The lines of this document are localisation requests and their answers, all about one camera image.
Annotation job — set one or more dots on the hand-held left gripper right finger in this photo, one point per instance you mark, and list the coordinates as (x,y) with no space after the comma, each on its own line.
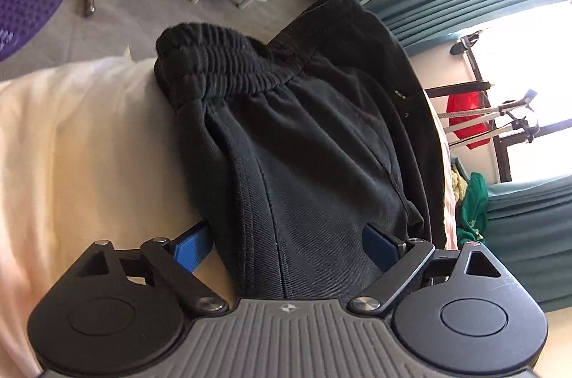
(377,247)

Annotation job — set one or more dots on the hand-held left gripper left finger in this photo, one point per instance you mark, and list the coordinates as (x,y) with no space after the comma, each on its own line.
(192,247)

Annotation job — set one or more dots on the black pants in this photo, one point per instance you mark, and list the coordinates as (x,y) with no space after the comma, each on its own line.
(313,136)

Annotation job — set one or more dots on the cream knit garment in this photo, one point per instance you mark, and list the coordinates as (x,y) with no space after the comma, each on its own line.
(458,185)

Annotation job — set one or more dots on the green garment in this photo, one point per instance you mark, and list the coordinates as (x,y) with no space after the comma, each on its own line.
(473,208)

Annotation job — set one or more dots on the pastel tie-dye duvet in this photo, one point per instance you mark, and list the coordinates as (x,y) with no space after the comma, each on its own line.
(89,163)

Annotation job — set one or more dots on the red cloth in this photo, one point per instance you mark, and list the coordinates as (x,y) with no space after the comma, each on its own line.
(469,110)

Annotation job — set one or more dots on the garment steamer stand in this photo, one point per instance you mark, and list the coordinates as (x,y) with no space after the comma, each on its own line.
(491,118)

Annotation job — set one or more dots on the small black cloth item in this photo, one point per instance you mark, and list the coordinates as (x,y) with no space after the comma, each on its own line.
(467,42)

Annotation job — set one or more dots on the black framed window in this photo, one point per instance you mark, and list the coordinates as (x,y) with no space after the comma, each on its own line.
(527,60)

